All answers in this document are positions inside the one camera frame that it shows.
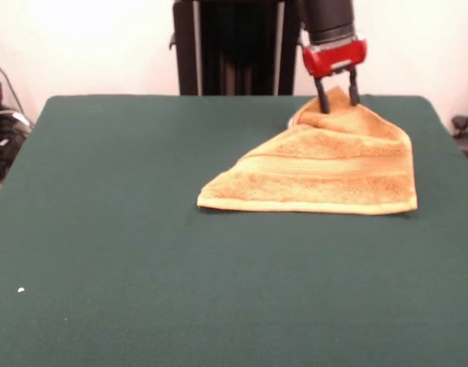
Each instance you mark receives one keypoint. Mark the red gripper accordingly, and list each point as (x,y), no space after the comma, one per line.
(333,59)

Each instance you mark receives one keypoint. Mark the tan terry towel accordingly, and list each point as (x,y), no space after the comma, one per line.
(325,168)

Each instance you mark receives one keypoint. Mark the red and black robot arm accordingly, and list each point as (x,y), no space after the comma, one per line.
(329,23)

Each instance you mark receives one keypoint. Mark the dark green table cloth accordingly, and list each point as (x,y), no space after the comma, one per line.
(104,229)

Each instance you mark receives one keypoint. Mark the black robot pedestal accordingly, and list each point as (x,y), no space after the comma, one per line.
(238,46)

